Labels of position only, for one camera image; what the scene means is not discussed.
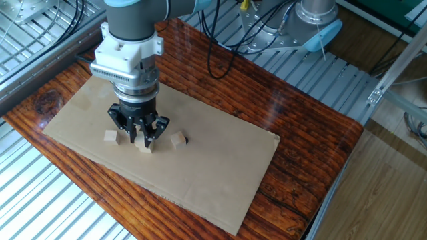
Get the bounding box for brown cardboard sheet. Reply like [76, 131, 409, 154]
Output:
[42, 75, 281, 237]

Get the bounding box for aluminium frame crossbar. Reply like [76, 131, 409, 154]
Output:
[383, 89, 427, 125]

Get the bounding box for white zip tie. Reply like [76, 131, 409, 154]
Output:
[315, 23, 328, 62]

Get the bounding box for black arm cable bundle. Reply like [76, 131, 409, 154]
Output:
[198, 0, 301, 80]

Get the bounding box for silver aluminium mounting plate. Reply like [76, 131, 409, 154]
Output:
[0, 0, 58, 26]

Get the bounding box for black cables behind rail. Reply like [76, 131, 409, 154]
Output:
[43, 0, 87, 56]

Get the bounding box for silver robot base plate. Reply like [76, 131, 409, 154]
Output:
[238, 0, 313, 53]

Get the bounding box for aluminium frame post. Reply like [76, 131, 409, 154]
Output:
[366, 20, 427, 107]

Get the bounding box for thin black cable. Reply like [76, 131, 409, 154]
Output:
[368, 3, 427, 76]

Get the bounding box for grey cable bundle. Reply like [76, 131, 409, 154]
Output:
[402, 106, 427, 150]

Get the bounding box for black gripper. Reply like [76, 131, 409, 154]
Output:
[107, 98, 170, 149]

